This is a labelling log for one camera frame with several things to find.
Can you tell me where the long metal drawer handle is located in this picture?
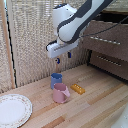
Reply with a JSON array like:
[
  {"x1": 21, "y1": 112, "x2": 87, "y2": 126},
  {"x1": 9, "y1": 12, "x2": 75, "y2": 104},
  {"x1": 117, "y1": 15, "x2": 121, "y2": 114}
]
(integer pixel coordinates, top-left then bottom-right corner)
[{"x1": 89, "y1": 35, "x2": 122, "y2": 46}]

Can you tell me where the short metal drawer handle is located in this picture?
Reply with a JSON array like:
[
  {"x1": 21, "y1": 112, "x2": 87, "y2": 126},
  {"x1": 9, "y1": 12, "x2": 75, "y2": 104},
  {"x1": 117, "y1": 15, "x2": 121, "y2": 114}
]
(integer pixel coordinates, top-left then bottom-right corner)
[{"x1": 96, "y1": 54, "x2": 123, "y2": 67}]

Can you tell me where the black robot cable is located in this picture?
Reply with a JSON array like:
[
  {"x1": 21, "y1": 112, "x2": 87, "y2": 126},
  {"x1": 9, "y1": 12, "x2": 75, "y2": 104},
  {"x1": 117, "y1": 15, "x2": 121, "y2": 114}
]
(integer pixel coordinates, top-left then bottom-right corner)
[{"x1": 81, "y1": 20, "x2": 128, "y2": 38}]

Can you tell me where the pink mug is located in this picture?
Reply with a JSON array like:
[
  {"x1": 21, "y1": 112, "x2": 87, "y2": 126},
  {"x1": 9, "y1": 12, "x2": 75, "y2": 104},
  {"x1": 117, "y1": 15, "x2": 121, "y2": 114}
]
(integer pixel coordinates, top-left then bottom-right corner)
[{"x1": 52, "y1": 82, "x2": 72, "y2": 104}]

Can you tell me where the blue cup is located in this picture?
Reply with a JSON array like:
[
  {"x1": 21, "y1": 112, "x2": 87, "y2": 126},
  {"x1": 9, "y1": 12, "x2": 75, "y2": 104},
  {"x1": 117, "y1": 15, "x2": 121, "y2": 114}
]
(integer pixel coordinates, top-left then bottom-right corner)
[{"x1": 50, "y1": 72, "x2": 64, "y2": 90}]

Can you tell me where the wooden screen post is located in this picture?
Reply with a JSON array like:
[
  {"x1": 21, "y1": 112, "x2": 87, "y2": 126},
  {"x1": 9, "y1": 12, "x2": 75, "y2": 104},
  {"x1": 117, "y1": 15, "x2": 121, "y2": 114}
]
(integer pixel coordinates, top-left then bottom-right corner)
[
  {"x1": 0, "y1": 0, "x2": 17, "y2": 90},
  {"x1": 55, "y1": 0, "x2": 68, "y2": 75}
]

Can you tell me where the pale grey rounded object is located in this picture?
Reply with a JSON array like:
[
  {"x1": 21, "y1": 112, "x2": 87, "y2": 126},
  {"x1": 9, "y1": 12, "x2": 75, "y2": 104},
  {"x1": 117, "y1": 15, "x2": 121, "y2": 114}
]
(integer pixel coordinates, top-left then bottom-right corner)
[{"x1": 110, "y1": 104, "x2": 128, "y2": 128}]

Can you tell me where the wide bamboo screen panel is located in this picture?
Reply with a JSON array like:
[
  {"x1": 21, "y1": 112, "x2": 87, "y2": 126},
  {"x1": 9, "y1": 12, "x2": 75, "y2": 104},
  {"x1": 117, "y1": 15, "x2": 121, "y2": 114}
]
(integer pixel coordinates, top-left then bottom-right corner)
[{"x1": 6, "y1": 0, "x2": 63, "y2": 88}]

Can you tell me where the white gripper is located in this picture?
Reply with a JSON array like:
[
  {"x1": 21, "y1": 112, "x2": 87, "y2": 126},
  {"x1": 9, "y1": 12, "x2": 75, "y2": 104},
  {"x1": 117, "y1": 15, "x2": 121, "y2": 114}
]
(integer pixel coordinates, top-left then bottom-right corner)
[{"x1": 46, "y1": 38, "x2": 80, "y2": 65}]

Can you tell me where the white floral rim plate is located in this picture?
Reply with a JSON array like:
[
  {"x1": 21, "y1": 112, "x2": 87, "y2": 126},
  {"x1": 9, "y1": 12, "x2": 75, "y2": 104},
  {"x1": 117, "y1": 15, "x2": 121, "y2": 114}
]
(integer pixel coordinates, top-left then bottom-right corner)
[{"x1": 0, "y1": 93, "x2": 34, "y2": 128}]

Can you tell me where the dark drawer cabinet frame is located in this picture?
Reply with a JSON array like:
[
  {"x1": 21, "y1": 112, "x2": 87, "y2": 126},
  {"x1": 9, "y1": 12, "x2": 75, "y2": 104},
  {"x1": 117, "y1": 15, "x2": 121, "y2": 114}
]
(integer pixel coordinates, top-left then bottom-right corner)
[{"x1": 86, "y1": 8, "x2": 128, "y2": 83}]

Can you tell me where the yellow rectangular block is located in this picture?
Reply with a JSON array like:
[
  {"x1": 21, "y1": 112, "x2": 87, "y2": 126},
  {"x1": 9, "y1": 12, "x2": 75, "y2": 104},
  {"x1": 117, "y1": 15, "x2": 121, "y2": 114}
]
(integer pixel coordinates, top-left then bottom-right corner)
[{"x1": 70, "y1": 83, "x2": 86, "y2": 96}]

